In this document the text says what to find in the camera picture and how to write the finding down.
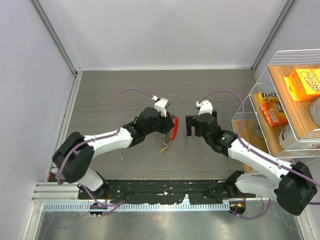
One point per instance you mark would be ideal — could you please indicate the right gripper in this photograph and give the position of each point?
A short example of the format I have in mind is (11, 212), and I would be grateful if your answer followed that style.
(190, 121)

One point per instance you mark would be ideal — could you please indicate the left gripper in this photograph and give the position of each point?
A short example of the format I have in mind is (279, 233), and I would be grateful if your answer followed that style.
(167, 123)

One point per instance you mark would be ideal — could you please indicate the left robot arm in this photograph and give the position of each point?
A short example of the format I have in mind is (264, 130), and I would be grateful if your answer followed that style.
(74, 156)

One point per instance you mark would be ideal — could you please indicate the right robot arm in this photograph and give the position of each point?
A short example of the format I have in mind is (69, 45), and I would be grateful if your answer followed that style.
(291, 185)

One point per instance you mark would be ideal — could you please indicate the yellow m&m box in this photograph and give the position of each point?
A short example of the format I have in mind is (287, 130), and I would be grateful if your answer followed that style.
(267, 97)

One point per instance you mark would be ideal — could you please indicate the orange snack box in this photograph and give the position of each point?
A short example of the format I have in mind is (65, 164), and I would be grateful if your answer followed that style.
(274, 114)

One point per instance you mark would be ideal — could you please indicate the white bottle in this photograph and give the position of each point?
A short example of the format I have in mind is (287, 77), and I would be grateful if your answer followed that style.
(287, 139)

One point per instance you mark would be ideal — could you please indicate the orange cracker box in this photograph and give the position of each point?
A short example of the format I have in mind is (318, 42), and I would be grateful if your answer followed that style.
(303, 84)

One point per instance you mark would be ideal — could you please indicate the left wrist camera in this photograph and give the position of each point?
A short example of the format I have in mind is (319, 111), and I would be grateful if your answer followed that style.
(161, 105)

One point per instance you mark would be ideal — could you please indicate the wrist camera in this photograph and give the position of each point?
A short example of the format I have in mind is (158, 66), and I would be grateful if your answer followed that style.
(161, 105)
(204, 107)

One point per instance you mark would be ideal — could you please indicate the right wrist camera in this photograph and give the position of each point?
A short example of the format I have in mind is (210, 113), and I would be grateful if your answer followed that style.
(204, 107)

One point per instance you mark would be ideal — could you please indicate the white cable duct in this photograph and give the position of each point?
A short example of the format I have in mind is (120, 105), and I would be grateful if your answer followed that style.
(89, 206)

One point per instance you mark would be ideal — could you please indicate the white wire shelf rack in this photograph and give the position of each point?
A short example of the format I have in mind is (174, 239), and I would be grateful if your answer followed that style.
(253, 125)

